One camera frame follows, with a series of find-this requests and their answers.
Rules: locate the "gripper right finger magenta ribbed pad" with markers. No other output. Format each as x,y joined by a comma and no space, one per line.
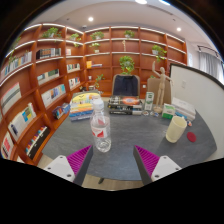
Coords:
152,167

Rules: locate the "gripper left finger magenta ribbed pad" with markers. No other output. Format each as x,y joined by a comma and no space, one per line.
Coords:
73,167

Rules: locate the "clear plastic water bottle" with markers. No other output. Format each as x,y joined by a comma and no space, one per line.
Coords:
100,126

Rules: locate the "cream plastic cup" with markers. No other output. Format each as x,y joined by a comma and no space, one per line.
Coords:
176,128

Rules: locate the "red bottle cap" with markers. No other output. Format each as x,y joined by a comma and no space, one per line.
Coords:
191,136

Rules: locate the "green white small box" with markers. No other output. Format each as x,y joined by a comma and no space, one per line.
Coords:
168,111

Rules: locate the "stack of colourful books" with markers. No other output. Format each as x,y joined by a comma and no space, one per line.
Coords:
81,105

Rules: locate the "white flat box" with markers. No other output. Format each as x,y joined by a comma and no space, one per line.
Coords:
184,108

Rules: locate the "green white carton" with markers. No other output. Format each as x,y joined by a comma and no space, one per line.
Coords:
149,98

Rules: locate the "stack of dark books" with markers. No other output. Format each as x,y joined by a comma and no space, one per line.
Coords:
125,105

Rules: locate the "dark blue office chair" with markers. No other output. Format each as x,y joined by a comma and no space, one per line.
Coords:
126,85

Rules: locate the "white board panel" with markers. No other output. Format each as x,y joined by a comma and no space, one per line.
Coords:
206,94

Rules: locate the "wooden artist mannequin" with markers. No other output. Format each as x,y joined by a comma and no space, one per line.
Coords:
161,89

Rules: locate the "wooden curved bookshelf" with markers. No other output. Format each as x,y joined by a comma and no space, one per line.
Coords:
52,62

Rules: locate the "large green potted plant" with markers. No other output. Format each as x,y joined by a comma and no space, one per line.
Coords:
127,64

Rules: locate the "grey window curtain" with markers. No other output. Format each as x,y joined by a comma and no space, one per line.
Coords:
212,66

